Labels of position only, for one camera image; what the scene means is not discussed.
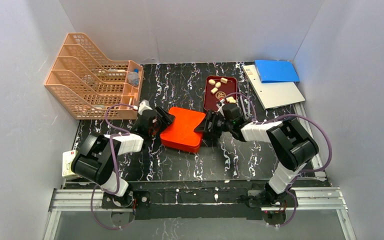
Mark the square white chocolate piece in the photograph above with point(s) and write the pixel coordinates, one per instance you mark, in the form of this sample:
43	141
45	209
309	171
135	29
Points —
231	99

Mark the aluminium base frame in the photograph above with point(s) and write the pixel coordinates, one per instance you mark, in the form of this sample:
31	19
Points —
200	199

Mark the small white red box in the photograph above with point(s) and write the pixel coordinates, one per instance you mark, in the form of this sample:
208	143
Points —
67	160

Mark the orange chocolate box with tray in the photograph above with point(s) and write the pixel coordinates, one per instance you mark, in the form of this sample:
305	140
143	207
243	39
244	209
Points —
189	147

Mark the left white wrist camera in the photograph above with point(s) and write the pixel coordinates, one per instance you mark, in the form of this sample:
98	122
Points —
143	106

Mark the dark red chocolate tray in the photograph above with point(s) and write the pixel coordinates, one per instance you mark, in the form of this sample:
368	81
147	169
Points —
217	88

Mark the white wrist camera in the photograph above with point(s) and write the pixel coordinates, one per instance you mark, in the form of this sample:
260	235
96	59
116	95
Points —
143	106
220	104

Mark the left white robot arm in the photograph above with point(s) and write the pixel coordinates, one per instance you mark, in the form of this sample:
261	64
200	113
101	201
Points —
96	160

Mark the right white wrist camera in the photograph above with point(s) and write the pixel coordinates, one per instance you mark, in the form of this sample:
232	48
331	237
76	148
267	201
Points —
220	104

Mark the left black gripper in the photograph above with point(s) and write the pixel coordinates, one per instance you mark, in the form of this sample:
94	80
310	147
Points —
160	120

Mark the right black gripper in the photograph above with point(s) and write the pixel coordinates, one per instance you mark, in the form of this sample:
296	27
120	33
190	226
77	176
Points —
212	122

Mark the white board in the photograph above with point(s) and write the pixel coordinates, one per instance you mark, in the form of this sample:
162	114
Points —
272	95

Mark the peach plastic file rack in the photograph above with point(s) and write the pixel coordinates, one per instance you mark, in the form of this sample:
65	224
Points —
89	84

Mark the blue folder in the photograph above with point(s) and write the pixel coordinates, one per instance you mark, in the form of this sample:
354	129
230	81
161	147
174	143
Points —
276	71

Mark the orange box lid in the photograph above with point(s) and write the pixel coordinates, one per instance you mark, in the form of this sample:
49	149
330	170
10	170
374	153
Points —
182	129

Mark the small bottle with blue cap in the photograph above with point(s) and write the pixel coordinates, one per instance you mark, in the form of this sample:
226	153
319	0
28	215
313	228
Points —
133	77

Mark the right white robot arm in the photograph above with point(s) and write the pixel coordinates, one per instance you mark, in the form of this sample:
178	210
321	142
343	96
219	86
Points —
292	144

